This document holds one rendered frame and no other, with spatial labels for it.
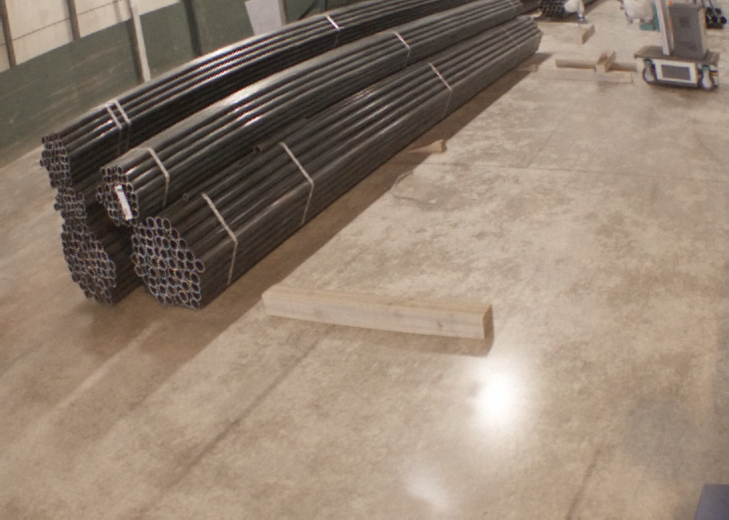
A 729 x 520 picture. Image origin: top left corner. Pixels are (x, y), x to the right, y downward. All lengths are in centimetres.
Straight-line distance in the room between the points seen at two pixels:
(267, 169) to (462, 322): 141
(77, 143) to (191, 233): 80
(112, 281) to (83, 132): 83
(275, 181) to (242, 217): 33
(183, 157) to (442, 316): 137
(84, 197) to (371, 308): 152
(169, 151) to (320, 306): 98
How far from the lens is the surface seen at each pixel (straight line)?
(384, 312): 285
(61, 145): 345
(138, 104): 376
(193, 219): 325
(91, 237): 363
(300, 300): 305
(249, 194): 351
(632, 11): 625
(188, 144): 337
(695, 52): 645
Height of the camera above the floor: 147
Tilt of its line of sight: 24 degrees down
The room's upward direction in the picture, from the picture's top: 12 degrees counter-clockwise
